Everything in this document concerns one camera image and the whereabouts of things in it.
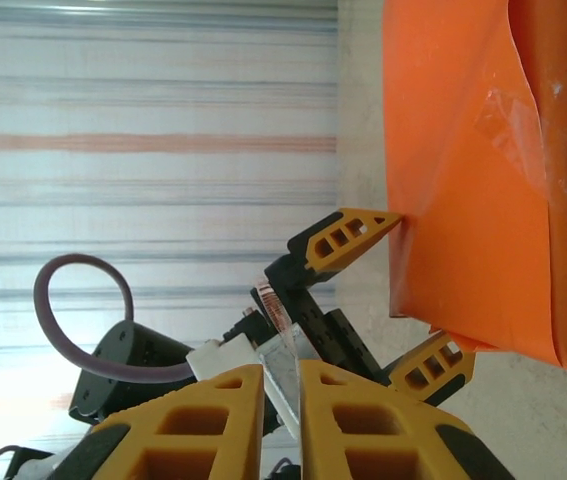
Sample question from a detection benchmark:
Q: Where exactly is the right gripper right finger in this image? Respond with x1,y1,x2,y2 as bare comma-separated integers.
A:
298,359,514,480

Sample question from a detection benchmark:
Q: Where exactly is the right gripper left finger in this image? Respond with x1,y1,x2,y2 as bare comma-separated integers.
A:
55,363,265,480

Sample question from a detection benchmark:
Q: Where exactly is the clear adhesive tape piece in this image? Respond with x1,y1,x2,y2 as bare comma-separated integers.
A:
252,279,317,440
475,88,548,190

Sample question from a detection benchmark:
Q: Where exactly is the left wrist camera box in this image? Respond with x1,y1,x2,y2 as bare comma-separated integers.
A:
186,307,264,384

